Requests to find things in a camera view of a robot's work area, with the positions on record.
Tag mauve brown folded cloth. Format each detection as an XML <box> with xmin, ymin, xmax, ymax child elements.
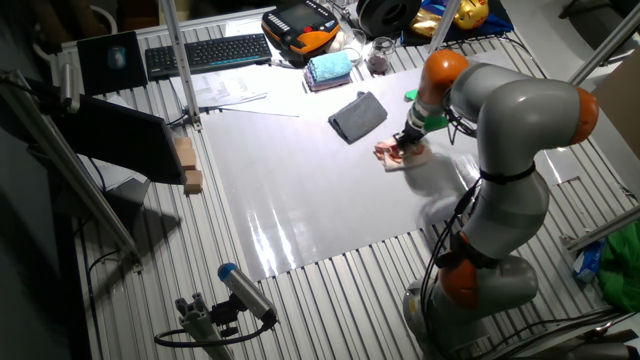
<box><xmin>305</xmin><ymin>78</ymin><xmax>352</xmax><ymax>94</ymax></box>

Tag glass beaker with brown liquid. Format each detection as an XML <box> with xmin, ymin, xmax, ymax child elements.
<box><xmin>365</xmin><ymin>35</ymin><xmax>398</xmax><ymax>77</ymax></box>

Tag small printed paper sheet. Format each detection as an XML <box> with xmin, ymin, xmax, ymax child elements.
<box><xmin>186</xmin><ymin>69</ymin><xmax>269</xmax><ymax>109</ymax></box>

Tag white egg-shaped object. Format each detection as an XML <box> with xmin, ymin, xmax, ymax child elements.
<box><xmin>326</xmin><ymin>29</ymin><xmax>352</xmax><ymax>54</ymax></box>

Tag empty glass beaker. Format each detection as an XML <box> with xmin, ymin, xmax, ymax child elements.
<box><xmin>343</xmin><ymin>28</ymin><xmax>370</xmax><ymax>67</ymax></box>

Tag green fabric bag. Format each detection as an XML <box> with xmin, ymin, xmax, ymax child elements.
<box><xmin>596</xmin><ymin>221</ymin><xmax>640</xmax><ymax>314</ymax></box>

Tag teal fluffy folded cloth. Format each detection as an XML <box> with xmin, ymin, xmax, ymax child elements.
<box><xmin>305</xmin><ymin>49</ymin><xmax>354</xmax><ymax>84</ymax></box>

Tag black computer keyboard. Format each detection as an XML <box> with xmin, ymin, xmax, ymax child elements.
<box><xmin>144</xmin><ymin>32</ymin><xmax>274</xmax><ymax>82</ymax></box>

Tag large white paper sheet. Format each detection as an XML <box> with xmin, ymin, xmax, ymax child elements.
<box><xmin>169</xmin><ymin>66</ymin><xmax>302</xmax><ymax>119</ymax></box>

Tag purple folded cloth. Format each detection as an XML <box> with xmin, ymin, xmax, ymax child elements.
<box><xmin>302</xmin><ymin>66</ymin><xmax>353</xmax><ymax>91</ymax></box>

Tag black computer monitor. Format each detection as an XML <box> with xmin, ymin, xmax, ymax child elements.
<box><xmin>49</xmin><ymin>93</ymin><xmax>188</xmax><ymax>207</ymax></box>

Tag black filament spool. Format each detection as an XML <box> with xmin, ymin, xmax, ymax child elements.
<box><xmin>355</xmin><ymin>0</ymin><xmax>424</xmax><ymax>42</ymax></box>

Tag black mouse pad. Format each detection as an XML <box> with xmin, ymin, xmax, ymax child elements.
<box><xmin>75</xmin><ymin>30</ymin><xmax>150</xmax><ymax>98</ymax></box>

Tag silver depth camera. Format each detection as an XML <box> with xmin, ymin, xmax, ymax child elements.
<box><xmin>59</xmin><ymin>61</ymin><xmax>82</xmax><ymax>114</ymax></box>

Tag orange black teach pendant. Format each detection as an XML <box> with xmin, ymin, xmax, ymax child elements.
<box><xmin>260</xmin><ymin>0</ymin><xmax>343</xmax><ymax>57</ymax></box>

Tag grey computer mouse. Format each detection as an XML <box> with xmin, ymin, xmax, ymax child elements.
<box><xmin>105</xmin><ymin>45</ymin><xmax>128</xmax><ymax>71</ymax></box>

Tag black camera cable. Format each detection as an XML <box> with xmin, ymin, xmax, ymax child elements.
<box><xmin>153</xmin><ymin>318</ymin><xmax>274</xmax><ymax>349</ymax></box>

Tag silver camera with blue end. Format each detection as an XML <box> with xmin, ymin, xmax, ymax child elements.
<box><xmin>216</xmin><ymin>261</ymin><xmax>279</xmax><ymax>327</ymax></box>

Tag grey plastic table mat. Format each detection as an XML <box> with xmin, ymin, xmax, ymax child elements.
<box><xmin>199</xmin><ymin>47</ymin><xmax>587</xmax><ymax>283</ymax></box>

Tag blue tissue pack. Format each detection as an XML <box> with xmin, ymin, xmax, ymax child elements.
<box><xmin>571</xmin><ymin>238</ymin><xmax>608</xmax><ymax>284</ymax></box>

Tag black floor cable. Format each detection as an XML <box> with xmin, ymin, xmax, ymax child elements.
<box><xmin>477</xmin><ymin>308</ymin><xmax>640</xmax><ymax>359</ymax></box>

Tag gold piggy bank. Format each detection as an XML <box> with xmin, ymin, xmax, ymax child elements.
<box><xmin>454</xmin><ymin>0</ymin><xmax>491</xmax><ymax>32</ymax></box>

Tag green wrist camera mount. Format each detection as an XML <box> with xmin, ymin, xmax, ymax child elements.
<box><xmin>403</xmin><ymin>88</ymin><xmax>450</xmax><ymax>134</ymax></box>

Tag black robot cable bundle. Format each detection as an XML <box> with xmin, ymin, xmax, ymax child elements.
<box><xmin>417</xmin><ymin>107</ymin><xmax>484</xmax><ymax>356</ymax></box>

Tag black camera clamp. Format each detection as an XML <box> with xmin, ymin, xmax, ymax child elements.
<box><xmin>209</xmin><ymin>294</ymin><xmax>242</xmax><ymax>339</ymax></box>

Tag gold foil bag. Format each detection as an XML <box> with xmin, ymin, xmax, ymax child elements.
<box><xmin>409</xmin><ymin>6</ymin><xmax>447</xmax><ymax>39</ymax></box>

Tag dark grey cloth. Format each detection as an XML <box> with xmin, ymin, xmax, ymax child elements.
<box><xmin>327</xmin><ymin>90</ymin><xmax>390</xmax><ymax>146</ymax></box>

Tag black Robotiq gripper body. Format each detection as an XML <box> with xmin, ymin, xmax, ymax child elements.
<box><xmin>397</xmin><ymin>124</ymin><xmax>427</xmax><ymax>146</ymax></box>

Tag aluminium frame post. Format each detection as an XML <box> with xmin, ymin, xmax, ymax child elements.
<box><xmin>174</xmin><ymin>293</ymin><xmax>236</xmax><ymax>360</ymax></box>
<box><xmin>0</xmin><ymin>69</ymin><xmax>144</xmax><ymax>274</ymax></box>
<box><xmin>159</xmin><ymin>0</ymin><xmax>204</xmax><ymax>133</ymax></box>
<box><xmin>428</xmin><ymin>0</ymin><xmax>463</xmax><ymax>54</ymax></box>
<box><xmin>568</xmin><ymin>1</ymin><xmax>640</xmax><ymax>87</ymax></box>
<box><xmin>564</xmin><ymin>204</ymin><xmax>640</xmax><ymax>253</ymax></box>

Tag brown cardboard box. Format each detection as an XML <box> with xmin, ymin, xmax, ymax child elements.
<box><xmin>590</xmin><ymin>46</ymin><xmax>640</xmax><ymax>162</ymax></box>

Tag dark blue cloth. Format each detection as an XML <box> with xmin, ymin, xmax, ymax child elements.
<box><xmin>399</xmin><ymin>0</ymin><xmax>516</xmax><ymax>49</ymax></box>

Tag pink cream cloth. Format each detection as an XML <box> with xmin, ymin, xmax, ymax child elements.
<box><xmin>373</xmin><ymin>138</ymin><xmax>432</xmax><ymax>173</ymax></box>

